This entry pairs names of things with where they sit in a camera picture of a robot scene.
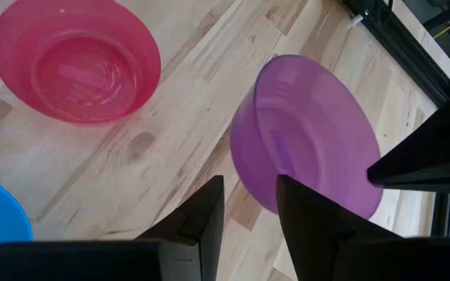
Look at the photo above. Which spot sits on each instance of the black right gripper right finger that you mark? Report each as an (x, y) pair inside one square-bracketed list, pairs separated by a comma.
[(311, 226)]

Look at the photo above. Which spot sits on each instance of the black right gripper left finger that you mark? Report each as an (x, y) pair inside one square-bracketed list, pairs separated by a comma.
[(201, 222)]

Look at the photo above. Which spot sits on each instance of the purple translucent plastic bowl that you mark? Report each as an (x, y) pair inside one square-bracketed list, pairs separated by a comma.
[(311, 129)]

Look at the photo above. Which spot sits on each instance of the pink translucent plastic bowl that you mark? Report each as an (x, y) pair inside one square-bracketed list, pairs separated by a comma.
[(76, 78)]

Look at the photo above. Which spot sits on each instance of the black aluminium table frame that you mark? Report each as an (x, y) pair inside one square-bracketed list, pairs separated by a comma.
[(404, 50)]

